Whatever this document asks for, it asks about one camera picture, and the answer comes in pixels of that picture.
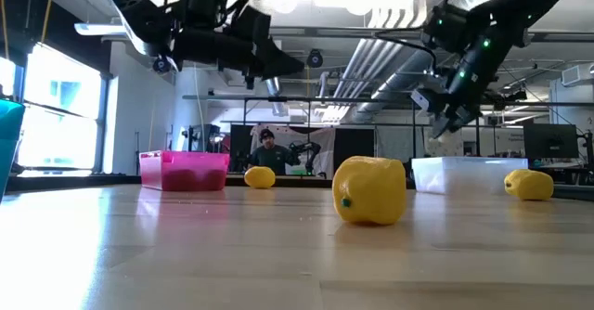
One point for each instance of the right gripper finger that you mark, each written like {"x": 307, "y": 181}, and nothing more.
{"x": 443, "y": 124}
{"x": 466, "y": 115}

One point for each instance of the clear plastic basket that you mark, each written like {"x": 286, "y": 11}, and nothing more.
{"x": 464, "y": 175}

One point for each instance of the white wall vent unit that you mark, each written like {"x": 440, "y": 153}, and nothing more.
{"x": 577, "y": 74}

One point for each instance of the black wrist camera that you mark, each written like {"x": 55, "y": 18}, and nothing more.
{"x": 199, "y": 3}
{"x": 445, "y": 29}

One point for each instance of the black background rack frame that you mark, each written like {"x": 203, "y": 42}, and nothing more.
{"x": 325, "y": 99}

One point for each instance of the yellow lemon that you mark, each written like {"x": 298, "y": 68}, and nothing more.
{"x": 371, "y": 189}
{"x": 260, "y": 177}
{"x": 529, "y": 184}

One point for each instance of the white ceiling light strip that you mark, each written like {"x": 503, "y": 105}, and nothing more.
{"x": 93, "y": 29}

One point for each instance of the black background monitor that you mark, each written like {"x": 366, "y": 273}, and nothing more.
{"x": 551, "y": 140}

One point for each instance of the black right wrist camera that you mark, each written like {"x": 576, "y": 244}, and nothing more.
{"x": 445, "y": 29}

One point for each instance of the dark background equipment rack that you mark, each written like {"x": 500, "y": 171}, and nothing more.
{"x": 204, "y": 138}

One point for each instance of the bright window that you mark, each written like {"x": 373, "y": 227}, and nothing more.
{"x": 60, "y": 115}

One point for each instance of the black ceiling spotlight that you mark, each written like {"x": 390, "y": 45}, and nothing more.
{"x": 514, "y": 95}

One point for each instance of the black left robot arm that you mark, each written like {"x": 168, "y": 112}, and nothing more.
{"x": 139, "y": 13}

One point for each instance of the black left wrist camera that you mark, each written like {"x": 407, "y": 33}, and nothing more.
{"x": 199, "y": 3}

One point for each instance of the white ceiling pipes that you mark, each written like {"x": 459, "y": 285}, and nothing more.
{"x": 366, "y": 55}

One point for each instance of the silver ventilation duct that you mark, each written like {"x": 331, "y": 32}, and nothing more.
{"x": 399, "y": 85}

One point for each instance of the black backdrop panel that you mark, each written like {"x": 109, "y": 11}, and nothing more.
{"x": 355, "y": 147}

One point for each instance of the person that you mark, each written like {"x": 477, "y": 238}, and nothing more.
{"x": 271, "y": 159}

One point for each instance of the white backdrop cloth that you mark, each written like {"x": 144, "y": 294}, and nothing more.
{"x": 325, "y": 143}

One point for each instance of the black aluminium table frame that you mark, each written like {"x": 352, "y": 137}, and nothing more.
{"x": 69, "y": 182}

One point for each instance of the green lime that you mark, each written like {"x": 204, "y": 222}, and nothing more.
{"x": 181, "y": 181}
{"x": 215, "y": 181}

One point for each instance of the white patterned curtain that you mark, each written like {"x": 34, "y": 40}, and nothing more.
{"x": 394, "y": 143}

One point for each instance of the teal plastic basket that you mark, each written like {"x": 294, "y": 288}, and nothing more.
{"x": 9, "y": 152}

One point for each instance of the black background robot arm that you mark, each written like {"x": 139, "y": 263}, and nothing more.
{"x": 308, "y": 150}

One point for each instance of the pink plastic basket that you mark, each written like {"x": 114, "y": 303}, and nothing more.
{"x": 185, "y": 161}

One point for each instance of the grey overhead crossbar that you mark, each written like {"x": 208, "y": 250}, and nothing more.
{"x": 348, "y": 32}

